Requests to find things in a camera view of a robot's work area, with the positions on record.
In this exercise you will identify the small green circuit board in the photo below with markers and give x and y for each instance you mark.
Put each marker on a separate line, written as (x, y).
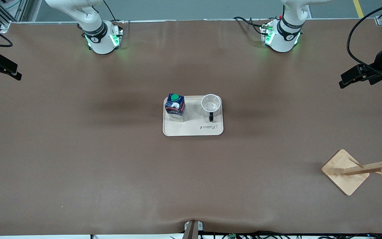
(232, 236)

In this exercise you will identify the brown table cover sheet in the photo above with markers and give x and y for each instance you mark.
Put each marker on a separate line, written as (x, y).
(78, 166)

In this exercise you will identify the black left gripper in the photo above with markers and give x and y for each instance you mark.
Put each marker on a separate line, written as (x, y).
(380, 60)

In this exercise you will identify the aluminium frame with diagonal brace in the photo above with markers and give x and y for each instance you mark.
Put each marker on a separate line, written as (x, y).
(21, 10)

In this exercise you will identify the blue milk carton green cap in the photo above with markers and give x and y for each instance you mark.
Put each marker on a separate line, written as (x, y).
(175, 108)

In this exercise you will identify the beige plastic tray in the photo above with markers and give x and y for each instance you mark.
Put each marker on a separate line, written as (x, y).
(194, 127)

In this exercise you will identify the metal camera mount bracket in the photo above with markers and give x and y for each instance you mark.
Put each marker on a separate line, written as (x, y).
(192, 230)

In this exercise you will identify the wooden cup rack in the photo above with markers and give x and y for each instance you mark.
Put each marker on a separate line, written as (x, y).
(343, 176)

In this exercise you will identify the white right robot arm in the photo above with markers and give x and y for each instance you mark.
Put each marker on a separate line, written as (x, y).
(99, 43)

